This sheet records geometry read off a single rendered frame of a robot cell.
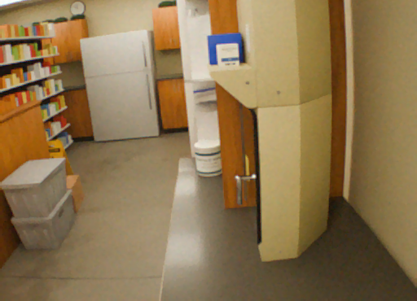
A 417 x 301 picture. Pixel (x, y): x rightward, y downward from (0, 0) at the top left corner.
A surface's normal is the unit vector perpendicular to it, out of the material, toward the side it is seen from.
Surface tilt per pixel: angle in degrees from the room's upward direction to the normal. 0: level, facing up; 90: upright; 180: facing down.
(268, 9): 90
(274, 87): 90
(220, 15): 90
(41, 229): 95
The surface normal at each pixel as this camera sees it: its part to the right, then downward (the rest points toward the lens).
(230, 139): 0.01, 0.30
